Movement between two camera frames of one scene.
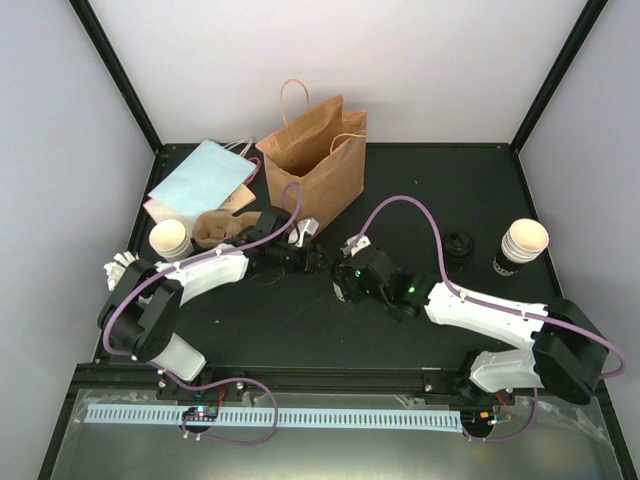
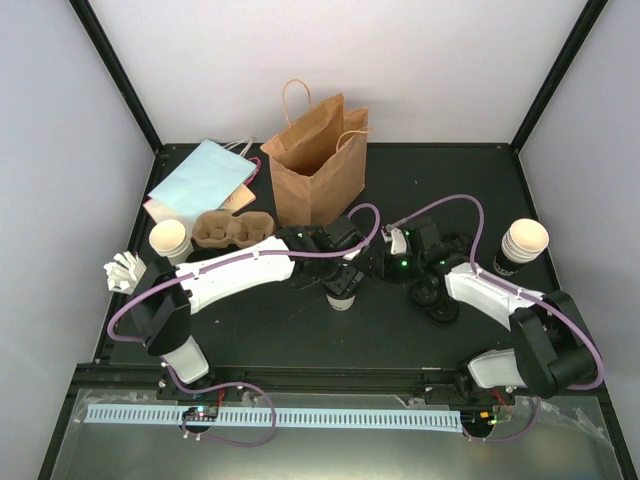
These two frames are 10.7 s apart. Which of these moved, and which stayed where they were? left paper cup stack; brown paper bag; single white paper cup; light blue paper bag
Moved: single white paper cup
Stayed: brown paper bag; left paper cup stack; light blue paper bag
